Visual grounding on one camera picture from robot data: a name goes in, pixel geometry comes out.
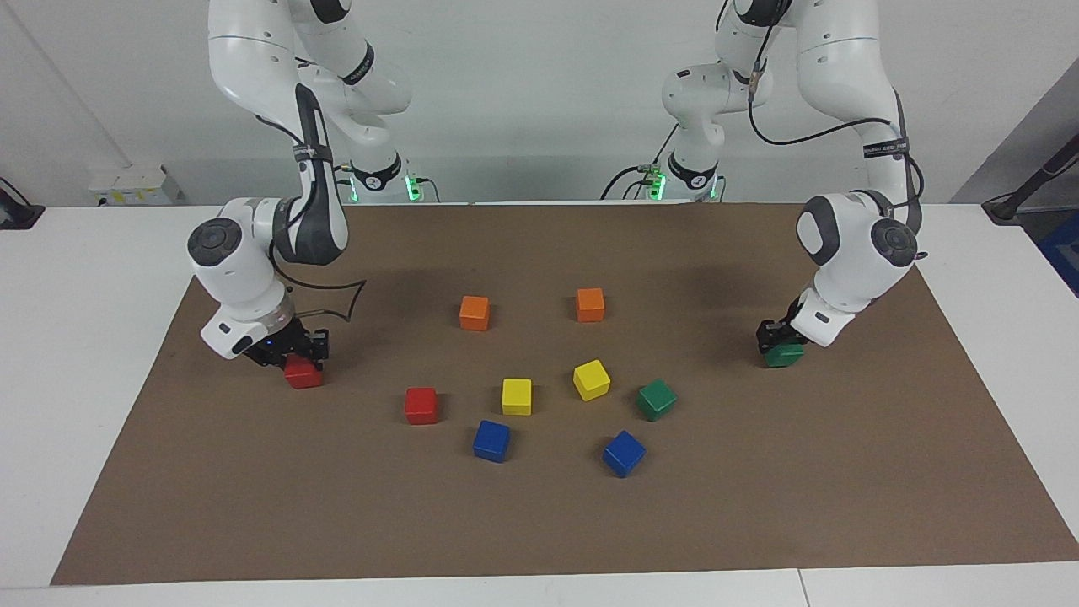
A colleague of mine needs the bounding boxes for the white power socket box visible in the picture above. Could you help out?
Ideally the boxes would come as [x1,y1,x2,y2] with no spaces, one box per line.
[89,164,182,207]

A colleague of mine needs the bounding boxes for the black clamp base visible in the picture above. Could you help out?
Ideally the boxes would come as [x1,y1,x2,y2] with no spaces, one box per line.
[0,177,45,230]

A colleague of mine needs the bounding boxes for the red wooden cube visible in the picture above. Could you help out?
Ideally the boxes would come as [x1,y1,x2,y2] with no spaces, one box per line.
[284,354,325,390]
[404,387,439,426]

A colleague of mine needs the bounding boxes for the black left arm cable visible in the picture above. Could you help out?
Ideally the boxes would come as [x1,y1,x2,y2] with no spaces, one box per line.
[746,0,926,254]

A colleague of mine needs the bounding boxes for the brown paper table mat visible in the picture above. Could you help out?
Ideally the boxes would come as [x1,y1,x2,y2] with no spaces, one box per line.
[51,201,1079,585]

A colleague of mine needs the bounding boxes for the black stand pole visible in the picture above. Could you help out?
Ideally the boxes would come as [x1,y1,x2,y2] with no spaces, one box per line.
[982,133,1079,225]

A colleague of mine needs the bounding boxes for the blue crate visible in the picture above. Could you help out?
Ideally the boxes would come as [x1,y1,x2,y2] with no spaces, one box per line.
[1037,211,1079,298]

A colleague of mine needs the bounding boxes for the blue wooden cube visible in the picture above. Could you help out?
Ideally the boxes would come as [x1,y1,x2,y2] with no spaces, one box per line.
[602,430,647,479]
[472,419,512,464]

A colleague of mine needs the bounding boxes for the black base cable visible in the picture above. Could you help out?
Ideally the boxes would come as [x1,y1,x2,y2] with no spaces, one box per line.
[600,122,679,201]

